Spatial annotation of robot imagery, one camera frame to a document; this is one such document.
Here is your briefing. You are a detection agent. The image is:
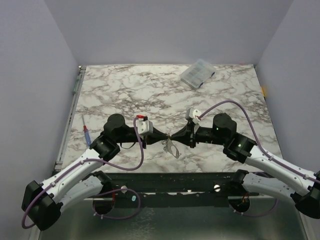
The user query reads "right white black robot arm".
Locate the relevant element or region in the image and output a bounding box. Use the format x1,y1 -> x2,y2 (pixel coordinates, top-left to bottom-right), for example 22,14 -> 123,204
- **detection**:
171,113 -> 320,219

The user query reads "clear plastic organizer box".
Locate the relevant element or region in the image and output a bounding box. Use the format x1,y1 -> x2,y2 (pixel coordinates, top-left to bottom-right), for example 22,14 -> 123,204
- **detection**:
180,59 -> 216,90

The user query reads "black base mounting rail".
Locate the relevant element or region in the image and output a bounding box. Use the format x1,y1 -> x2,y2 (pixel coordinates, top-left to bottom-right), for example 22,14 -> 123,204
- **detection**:
92,171 -> 247,211

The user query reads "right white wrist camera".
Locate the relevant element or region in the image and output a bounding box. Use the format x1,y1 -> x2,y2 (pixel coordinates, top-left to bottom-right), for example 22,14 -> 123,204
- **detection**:
185,107 -> 202,125

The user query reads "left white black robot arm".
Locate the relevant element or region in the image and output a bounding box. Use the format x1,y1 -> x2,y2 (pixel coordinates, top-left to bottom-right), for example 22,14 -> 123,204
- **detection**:
21,113 -> 168,230

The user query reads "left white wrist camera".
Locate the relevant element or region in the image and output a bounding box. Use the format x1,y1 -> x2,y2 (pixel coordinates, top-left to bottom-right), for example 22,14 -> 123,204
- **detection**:
136,118 -> 154,136

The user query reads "red blue screwdriver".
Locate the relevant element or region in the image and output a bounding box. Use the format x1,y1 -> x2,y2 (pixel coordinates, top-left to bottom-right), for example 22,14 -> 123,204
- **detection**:
81,115 -> 92,147

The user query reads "aluminium side rail left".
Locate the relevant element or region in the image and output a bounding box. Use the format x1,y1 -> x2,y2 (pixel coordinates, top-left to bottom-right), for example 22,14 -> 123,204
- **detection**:
51,65 -> 87,176

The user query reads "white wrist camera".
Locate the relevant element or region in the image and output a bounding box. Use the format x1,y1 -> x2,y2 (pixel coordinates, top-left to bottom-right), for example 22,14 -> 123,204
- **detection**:
136,118 -> 154,136
185,107 -> 202,125

